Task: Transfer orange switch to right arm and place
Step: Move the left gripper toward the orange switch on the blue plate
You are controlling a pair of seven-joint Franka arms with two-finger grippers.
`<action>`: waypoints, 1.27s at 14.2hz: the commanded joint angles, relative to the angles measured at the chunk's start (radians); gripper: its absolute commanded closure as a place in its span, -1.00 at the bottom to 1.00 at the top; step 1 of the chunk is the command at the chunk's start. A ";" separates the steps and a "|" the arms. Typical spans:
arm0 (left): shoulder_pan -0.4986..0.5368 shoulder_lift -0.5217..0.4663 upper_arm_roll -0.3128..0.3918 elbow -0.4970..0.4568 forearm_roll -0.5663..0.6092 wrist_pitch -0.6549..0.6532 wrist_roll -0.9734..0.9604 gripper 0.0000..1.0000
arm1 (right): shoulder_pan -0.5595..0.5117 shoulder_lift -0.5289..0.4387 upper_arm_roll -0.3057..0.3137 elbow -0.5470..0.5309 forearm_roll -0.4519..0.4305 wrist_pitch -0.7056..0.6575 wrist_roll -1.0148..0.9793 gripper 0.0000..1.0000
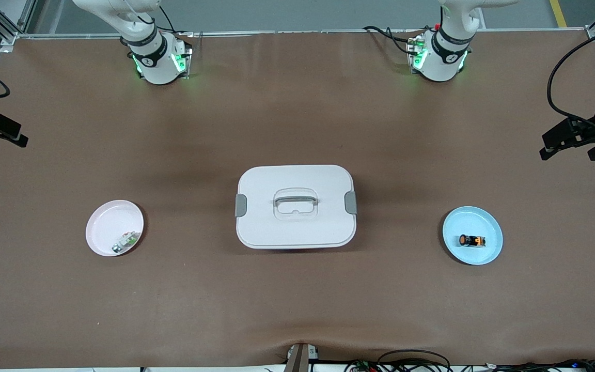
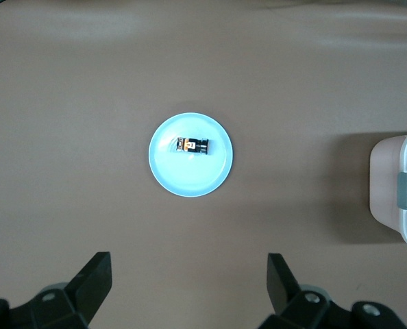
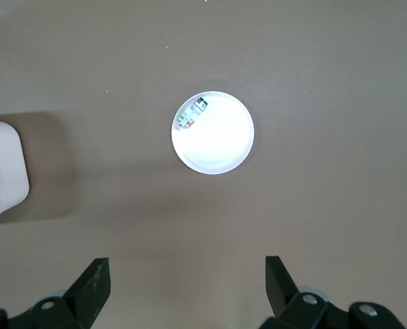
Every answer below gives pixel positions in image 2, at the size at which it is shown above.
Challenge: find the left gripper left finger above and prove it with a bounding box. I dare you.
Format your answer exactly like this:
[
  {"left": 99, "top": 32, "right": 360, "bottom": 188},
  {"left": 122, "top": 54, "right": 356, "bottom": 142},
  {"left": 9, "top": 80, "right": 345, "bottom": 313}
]
[{"left": 0, "top": 252, "right": 113, "bottom": 329}]

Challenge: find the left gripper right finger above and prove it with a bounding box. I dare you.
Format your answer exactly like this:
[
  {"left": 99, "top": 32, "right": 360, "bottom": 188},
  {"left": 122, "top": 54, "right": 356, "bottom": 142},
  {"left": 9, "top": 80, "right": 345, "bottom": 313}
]
[{"left": 258, "top": 252, "right": 407, "bottom": 329}]

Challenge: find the orange push-button switch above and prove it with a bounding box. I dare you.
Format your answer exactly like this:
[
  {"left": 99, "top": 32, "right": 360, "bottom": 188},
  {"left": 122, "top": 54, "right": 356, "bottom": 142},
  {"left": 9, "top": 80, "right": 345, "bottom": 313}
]
[{"left": 175, "top": 136, "right": 211, "bottom": 156}]

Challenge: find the light blue round plate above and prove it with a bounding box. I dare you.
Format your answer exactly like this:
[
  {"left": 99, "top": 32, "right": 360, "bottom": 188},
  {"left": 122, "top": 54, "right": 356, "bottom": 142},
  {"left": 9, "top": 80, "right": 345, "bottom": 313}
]
[{"left": 147, "top": 111, "right": 234, "bottom": 199}]

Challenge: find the white lidded storage box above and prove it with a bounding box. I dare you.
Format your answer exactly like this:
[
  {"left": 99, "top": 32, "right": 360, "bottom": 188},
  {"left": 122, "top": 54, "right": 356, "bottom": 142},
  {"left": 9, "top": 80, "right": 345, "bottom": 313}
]
[{"left": 368, "top": 125, "right": 407, "bottom": 255}]

